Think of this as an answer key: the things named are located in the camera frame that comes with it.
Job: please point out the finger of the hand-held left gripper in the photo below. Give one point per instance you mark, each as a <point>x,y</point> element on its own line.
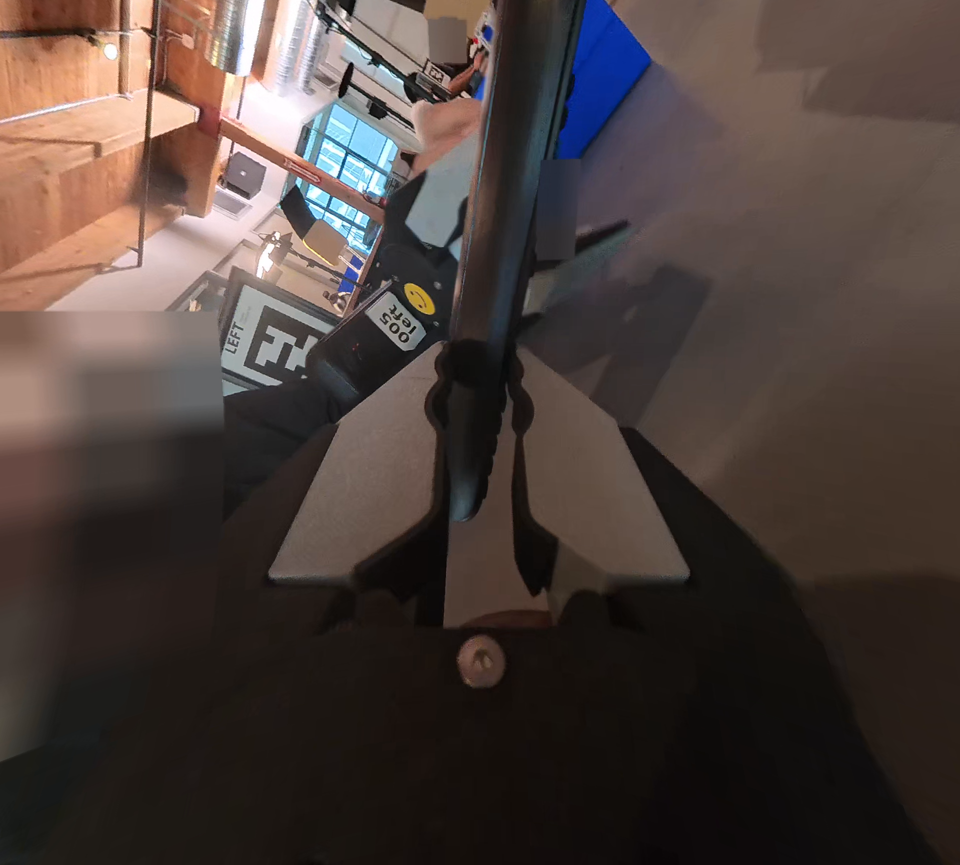
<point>559,212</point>
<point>446,197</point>

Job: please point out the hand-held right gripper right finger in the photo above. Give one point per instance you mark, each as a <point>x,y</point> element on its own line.
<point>600,505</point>

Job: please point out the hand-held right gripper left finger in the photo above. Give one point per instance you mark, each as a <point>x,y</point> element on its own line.
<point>367,497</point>

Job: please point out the black remote control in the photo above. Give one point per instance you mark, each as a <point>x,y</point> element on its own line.
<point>517,130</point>

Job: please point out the blue storage bin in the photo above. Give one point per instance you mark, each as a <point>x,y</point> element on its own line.
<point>607,70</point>

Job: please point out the person's left hand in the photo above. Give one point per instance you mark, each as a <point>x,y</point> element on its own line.
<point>446,122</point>

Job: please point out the black white marker sign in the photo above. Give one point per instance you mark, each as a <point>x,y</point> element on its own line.
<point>262,340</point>

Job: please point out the reddish wooden post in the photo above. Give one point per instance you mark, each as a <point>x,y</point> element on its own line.
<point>300,164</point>

